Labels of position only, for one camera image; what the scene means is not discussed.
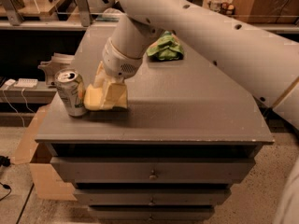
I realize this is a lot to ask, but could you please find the cardboard box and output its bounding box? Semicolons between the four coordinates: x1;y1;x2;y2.
13;105;76;201

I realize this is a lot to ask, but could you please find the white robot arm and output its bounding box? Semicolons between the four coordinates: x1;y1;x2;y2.
95;0;299;128

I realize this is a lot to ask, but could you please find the yellow sponge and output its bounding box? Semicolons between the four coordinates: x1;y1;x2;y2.
84;84;113;111

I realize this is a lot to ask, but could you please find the white plastic bracket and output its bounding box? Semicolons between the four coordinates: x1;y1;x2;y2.
38;53;74;86

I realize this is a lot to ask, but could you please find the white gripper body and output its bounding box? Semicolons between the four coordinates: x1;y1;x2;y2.
102;38;143;79

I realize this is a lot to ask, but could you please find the green chip bag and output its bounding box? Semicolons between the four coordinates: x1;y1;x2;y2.
146;31;184;61

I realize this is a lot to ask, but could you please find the white charger cable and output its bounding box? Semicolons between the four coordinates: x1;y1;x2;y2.
1;78;36;128

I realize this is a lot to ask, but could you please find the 7up soda can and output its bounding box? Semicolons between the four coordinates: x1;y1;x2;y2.
54;68;87;117

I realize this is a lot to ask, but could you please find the blue tissue pack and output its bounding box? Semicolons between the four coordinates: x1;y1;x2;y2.
95;7;122;21

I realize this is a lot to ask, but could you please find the grey drawer cabinet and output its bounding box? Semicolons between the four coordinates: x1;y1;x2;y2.
35;25;275;222

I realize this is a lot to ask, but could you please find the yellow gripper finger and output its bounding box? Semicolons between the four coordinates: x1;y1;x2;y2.
93;62;107;88
100;79;127;108

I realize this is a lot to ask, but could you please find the black floor cable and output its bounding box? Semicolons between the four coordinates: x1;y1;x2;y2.
0;154;13;202

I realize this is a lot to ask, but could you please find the white power strip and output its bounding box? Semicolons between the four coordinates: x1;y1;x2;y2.
14;78;38;88

